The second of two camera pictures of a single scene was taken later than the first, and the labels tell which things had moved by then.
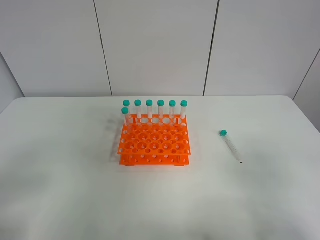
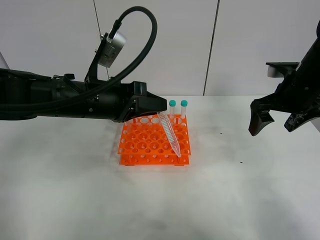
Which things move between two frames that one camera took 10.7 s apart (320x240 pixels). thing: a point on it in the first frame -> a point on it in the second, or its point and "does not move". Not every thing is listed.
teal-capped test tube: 223,133 -> 170,131
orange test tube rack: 155,139 does not move
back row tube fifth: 172,105 does not move
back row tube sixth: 183,104 does not move
